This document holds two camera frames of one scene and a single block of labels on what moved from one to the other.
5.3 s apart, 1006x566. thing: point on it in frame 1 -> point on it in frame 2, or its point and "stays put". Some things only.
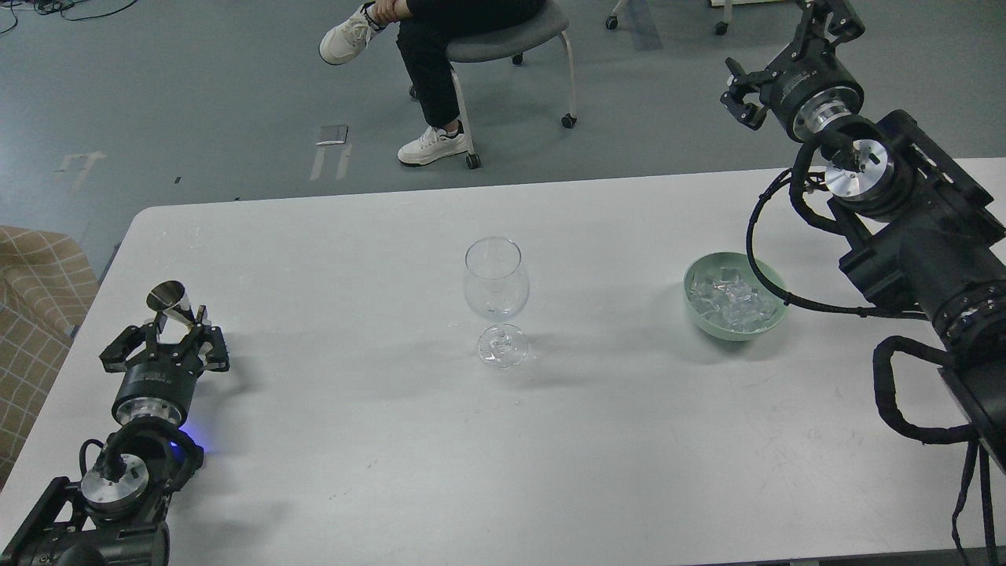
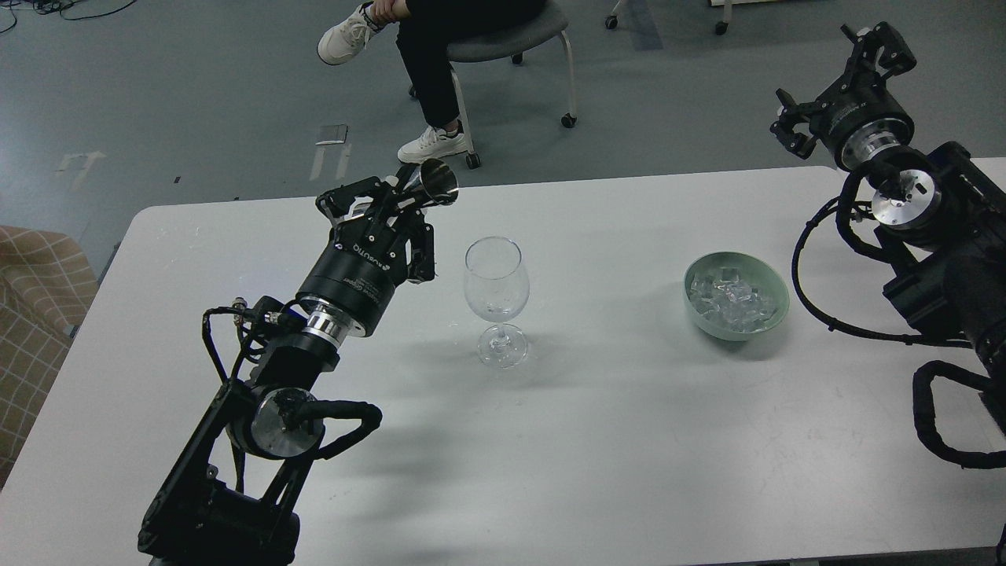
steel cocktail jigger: (171, 298) -> (436, 178)
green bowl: (729, 298) stays put
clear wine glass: (497, 284) stays put
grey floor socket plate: (335, 134) stays put
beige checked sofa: (45, 284) stays put
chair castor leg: (612, 20) stays put
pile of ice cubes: (733, 299) stays put
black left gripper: (160, 380) -> (365, 259)
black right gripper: (808, 86) -> (861, 99)
